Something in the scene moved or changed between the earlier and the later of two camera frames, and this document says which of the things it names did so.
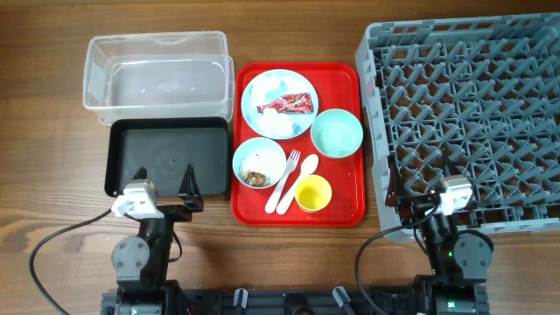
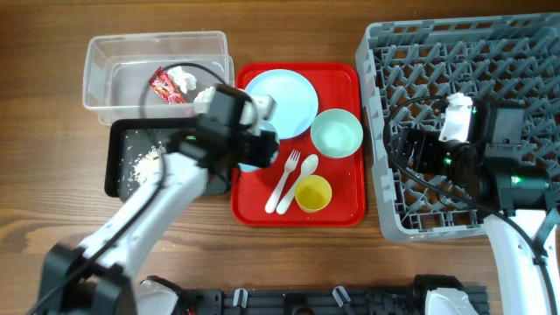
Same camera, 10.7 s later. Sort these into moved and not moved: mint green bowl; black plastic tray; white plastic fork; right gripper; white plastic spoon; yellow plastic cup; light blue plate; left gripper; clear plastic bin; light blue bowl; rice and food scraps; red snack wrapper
Moved: left gripper; light blue bowl; right gripper; red snack wrapper; rice and food scraps
Not moved: mint green bowl; clear plastic bin; black plastic tray; light blue plate; white plastic fork; yellow plastic cup; white plastic spoon
